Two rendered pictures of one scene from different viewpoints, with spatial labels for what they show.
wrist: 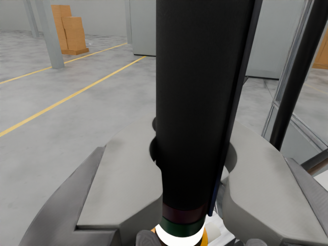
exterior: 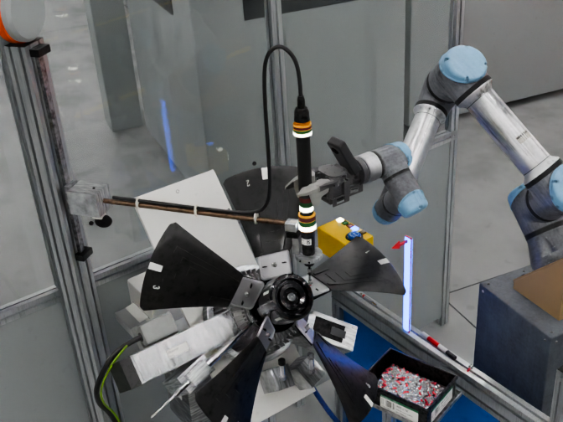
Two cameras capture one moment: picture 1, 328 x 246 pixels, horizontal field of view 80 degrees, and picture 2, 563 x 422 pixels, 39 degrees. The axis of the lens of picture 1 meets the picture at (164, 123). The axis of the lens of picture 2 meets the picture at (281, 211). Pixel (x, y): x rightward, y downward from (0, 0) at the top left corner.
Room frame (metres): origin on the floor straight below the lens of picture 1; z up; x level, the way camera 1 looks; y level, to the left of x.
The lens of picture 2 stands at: (1.16, 1.30, 2.37)
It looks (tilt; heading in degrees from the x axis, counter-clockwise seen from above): 29 degrees down; 233
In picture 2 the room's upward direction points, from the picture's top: 4 degrees counter-clockwise
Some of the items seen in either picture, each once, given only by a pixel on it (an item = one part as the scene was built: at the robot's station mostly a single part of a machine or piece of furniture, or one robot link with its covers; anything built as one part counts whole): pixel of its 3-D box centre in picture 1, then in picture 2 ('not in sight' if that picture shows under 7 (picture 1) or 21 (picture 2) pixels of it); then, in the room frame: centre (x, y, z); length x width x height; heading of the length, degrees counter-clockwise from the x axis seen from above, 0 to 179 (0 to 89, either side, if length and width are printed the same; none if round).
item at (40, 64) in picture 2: not in sight; (63, 159); (0.44, -0.59, 1.48); 0.05 x 0.03 x 0.62; 32
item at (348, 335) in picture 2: not in sight; (321, 333); (0.03, -0.04, 0.98); 0.20 x 0.16 x 0.20; 87
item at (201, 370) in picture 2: not in sight; (198, 373); (0.43, -0.04, 1.08); 0.07 x 0.04 x 0.06; 7
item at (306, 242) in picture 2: not in sight; (305, 185); (0.08, -0.01, 1.48); 0.04 x 0.04 x 0.46
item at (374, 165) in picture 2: not in sight; (364, 167); (-0.11, -0.01, 1.46); 0.08 x 0.05 x 0.08; 87
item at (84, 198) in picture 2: not in sight; (87, 198); (0.41, -0.55, 1.37); 0.10 x 0.07 x 0.08; 122
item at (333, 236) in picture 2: not in sight; (345, 244); (-0.29, -0.29, 1.02); 0.16 x 0.10 x 0.11; 87
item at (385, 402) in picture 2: not in sight; (407, 387); (-0.10, 0.17, 0.85); 0.22 x 0.17 x 0.07; 103
